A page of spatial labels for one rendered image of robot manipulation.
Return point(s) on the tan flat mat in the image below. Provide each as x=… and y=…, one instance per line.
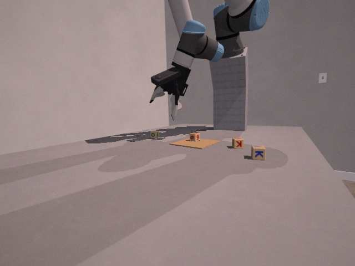
x=203, y=143

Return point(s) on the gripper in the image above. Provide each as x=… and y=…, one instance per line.
x=175, y=87

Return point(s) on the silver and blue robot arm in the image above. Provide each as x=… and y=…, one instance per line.
x=230, y=18

